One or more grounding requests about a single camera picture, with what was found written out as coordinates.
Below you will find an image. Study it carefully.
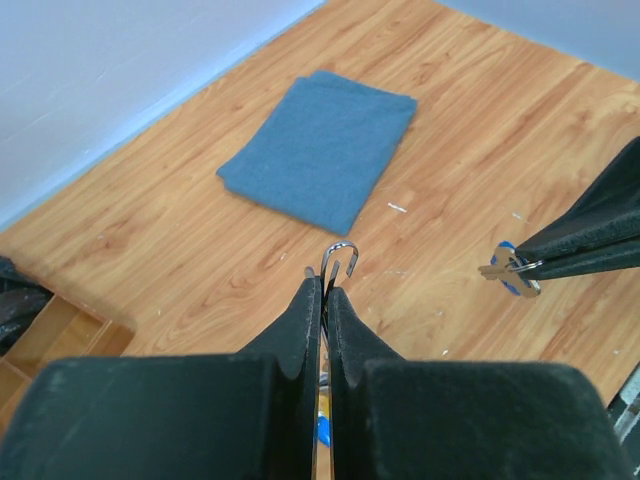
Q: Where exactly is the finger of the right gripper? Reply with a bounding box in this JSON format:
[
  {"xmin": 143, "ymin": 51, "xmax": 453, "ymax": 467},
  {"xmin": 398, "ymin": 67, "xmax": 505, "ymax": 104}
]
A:
[
  {"xmin": 529, "ymin": 239, "xmax": 639, "ymax": 281},
  {"xmin": 516, "ymin": 137, "xmax": 639, "ymax": 260}
]

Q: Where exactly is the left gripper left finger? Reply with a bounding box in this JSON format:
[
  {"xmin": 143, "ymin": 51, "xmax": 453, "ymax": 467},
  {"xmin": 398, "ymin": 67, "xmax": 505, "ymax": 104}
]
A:
[{"xmin": 1, "ymin": 278, "xmax": 322, "ymax": 479}]

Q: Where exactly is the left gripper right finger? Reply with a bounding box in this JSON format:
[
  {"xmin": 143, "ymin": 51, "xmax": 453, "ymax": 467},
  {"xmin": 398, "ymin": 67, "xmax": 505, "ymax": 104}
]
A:
[{"xmin": 325, "ymin": 288, "xmax": 632, "ymax": 479}]

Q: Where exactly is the large keyring with tagged keys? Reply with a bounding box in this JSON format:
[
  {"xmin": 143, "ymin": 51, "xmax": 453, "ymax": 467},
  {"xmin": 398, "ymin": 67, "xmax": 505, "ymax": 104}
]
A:
[{"xmin": 305, "ymin": 240, "xmax": 359, "ymax": 448}]

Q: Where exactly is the key with light blue tag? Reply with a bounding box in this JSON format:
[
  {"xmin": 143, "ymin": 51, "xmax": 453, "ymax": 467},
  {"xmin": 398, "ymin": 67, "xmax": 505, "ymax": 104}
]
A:
[{"xmin": 478, "ymin": 241, "xmax": 544, "ymax": 298}]

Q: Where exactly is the wooden compartment tray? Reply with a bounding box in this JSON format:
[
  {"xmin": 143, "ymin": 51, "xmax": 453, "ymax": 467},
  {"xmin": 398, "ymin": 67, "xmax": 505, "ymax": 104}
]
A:
[{"xmin": 1, "ymin": 295, "xmax": 134, "ymax": 432}]

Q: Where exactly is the rolled brown-black tie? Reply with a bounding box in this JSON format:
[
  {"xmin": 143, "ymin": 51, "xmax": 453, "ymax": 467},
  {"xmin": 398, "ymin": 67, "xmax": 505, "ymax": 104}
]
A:
[{"xmin": 0, "ymin": 256, "xmax": 53, "ymax": 356}]

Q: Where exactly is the folded blue towel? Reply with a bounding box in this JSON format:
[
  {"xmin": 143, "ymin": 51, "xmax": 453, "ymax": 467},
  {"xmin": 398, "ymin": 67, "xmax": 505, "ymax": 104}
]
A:
[{"xmin": 217, "ymin": 70, "xmax": 417, "ymax": 236}]

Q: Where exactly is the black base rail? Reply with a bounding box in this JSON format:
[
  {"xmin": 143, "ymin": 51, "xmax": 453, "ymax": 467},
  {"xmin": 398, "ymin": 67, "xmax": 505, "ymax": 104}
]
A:
[{"xmin": 607, "ymin": 366, "xmax": 639, "ymax": 458}]

